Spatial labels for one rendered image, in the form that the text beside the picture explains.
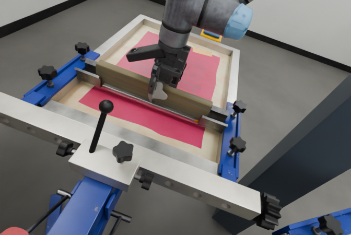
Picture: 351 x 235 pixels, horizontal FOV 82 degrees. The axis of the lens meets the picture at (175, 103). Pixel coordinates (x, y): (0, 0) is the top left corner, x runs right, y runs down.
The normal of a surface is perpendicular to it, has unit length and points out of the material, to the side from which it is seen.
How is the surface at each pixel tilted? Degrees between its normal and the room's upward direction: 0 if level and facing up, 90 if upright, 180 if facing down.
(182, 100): 90
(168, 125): 0
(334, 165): 90
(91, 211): 0
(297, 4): 90
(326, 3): 90
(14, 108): 0
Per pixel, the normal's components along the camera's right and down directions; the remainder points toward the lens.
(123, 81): -0.26, 0.63
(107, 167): 0.24, -0.69
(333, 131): -0.56, 0.47
